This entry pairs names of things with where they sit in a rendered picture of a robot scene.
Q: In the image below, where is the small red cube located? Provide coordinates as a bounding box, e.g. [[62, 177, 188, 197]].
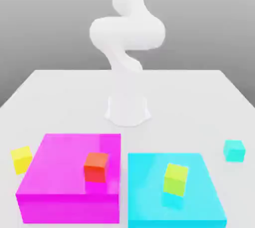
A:
[[83, 152, 110, 184]]

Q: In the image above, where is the small lime green cube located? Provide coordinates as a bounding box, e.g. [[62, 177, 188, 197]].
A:
[[163, 163, 189, 198]]

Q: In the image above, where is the small turquoise cube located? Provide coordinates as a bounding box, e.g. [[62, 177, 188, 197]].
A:
[[223, 139, 246, 163]]

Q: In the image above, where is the small yellow cube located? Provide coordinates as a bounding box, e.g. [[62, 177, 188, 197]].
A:
[[10, 145, 33, 175]]

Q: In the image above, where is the large magenta box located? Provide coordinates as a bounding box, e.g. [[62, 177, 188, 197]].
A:
[[15, 133, 122, 225]]

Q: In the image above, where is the large cyan box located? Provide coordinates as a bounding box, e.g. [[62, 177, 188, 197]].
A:
[[127, 152, 228, 228]]

